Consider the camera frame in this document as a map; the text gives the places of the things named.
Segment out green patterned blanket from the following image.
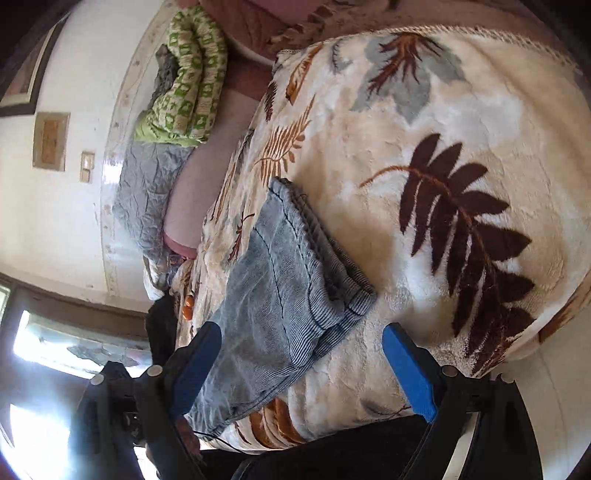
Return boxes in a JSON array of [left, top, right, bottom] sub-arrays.
[[133, 4, 229, 147]]

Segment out small grey cloth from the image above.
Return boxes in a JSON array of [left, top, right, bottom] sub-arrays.
[[148, 44, 180, 114]]

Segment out grey quilted pillow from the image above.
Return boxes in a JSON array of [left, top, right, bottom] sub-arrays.
[[112, 141, 195, 264]]

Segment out pink bed sheet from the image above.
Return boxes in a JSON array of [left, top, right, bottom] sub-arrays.
[[164, 69, 278, 259]]

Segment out wall switch plate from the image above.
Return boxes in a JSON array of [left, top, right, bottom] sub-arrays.
[[79, 150, 97, 184]]

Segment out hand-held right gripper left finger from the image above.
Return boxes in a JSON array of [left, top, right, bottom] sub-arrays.
[[69, 322, 222, 480]]

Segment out blue denim pants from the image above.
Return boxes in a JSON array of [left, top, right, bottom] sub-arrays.
[[185, 176, 378, 437]]

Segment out window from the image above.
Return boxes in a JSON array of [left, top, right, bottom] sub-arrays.
[[0, 284, 153, 480]]

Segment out black cloth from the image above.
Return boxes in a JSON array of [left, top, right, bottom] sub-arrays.
[[145, 293, 178, 370]]

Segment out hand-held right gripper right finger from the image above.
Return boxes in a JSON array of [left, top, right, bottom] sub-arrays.
[[382, 323, 541, 480]]

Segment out leaf print fleece blanket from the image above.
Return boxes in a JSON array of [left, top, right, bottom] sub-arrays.
[[173, 25, 591, 450]]

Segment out dark framed wall picture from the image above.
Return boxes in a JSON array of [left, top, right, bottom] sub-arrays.
[[0, 9, 72, 118]]

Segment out square wall panel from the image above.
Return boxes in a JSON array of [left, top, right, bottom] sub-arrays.
[[32, 112, 71, 171]]

